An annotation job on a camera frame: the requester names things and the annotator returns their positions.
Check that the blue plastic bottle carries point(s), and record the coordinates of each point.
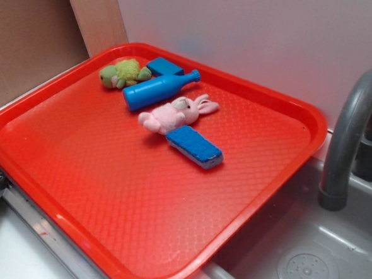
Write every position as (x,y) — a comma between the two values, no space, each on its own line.
(157,90)

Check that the blue sponge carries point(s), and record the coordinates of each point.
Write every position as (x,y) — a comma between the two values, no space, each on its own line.
(195,147)

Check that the pink plush bunny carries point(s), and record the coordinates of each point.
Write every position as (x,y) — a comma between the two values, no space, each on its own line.
(180,112)

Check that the blue rectangular block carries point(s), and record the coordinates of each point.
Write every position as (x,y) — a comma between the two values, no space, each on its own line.
(161,67)

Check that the green plush turtle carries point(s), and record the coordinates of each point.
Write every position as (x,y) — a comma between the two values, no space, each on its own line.
(124,74)

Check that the grey plastic sink basin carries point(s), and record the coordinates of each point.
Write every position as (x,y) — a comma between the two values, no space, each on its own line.
(293,237)

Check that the wooden board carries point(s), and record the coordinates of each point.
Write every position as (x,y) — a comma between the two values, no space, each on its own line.
(100,23)

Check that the grey toy faucet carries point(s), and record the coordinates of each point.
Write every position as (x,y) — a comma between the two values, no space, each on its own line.
(350,149)

